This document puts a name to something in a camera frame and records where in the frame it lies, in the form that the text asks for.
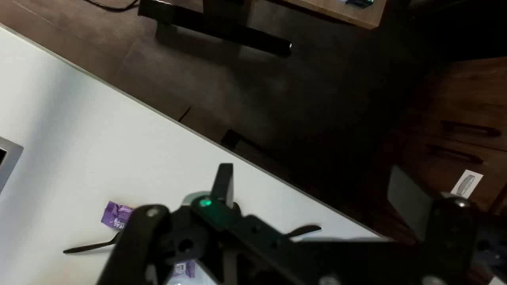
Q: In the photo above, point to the loose purple candy wrapper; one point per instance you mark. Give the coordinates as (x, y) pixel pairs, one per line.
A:
(116, 213)

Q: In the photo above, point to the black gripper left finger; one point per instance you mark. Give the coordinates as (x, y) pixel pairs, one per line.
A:
(224, 182)

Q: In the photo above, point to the small black plastic utensil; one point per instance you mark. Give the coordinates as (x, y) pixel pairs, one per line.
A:
(89, 245)

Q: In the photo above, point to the black table foot bar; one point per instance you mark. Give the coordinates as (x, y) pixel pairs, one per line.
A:
(222, 28)

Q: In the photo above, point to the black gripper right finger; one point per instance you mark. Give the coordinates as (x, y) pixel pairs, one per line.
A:
(409, 202)

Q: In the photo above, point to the brown wooden cabinet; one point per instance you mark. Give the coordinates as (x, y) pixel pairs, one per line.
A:
(465, 111)

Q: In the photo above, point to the clear zip bag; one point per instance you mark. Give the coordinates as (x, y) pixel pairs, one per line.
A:
(189, 199)

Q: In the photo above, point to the light wooden desk top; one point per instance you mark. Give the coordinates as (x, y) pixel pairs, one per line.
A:
(343, 9)

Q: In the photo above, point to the white printed label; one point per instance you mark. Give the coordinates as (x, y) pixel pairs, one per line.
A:
(468, 183)

